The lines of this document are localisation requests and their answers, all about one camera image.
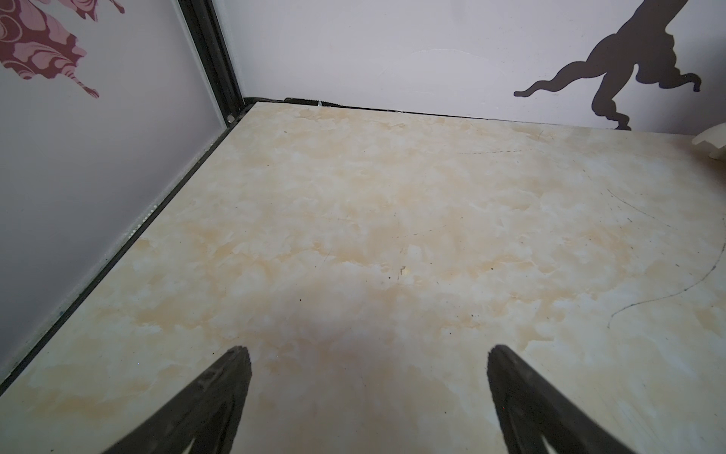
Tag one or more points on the mint green toaster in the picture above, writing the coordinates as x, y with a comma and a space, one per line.
713, 140

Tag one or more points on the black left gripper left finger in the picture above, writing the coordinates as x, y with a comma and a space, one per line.
203, 417

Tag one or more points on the black corner frame post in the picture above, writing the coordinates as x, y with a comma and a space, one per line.
202, 21

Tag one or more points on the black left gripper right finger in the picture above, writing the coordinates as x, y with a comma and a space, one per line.
534, 416

